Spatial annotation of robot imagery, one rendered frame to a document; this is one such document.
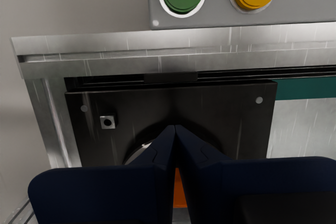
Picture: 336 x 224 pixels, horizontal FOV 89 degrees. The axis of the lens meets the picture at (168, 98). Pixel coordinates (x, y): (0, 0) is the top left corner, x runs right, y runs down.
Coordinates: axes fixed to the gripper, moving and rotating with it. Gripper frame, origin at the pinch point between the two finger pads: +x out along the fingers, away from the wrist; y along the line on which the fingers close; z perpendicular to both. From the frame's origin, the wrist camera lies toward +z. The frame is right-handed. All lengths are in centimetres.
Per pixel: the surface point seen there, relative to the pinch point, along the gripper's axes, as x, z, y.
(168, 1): 11.7, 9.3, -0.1
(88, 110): 11.9, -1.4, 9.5
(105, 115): 11.0, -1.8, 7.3
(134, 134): 11.9, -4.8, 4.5
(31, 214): 10.7, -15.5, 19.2
